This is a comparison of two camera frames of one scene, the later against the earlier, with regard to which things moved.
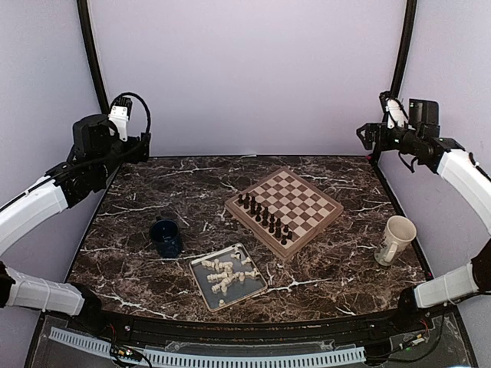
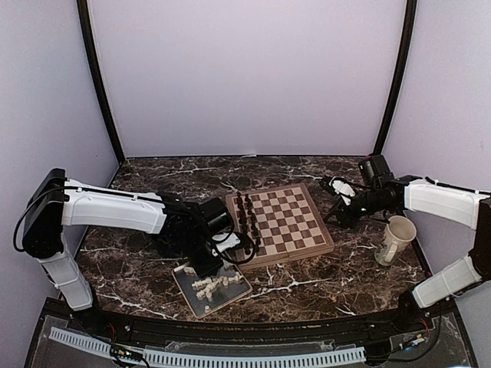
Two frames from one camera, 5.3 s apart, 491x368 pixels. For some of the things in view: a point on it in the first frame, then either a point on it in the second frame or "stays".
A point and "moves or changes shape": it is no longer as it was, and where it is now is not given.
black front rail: (374, 325) stays
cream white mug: (400, 231) stays
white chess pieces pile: (222, 276) to (207, 284)
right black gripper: (372, 127) to (347, 220)
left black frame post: (90, 47) stays
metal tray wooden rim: (228, 276) moves or changes shape
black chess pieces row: (261, 215) to (244, 224)
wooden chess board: (284, 211) moves or changes shape
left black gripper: (139, 149) to (205, 271)
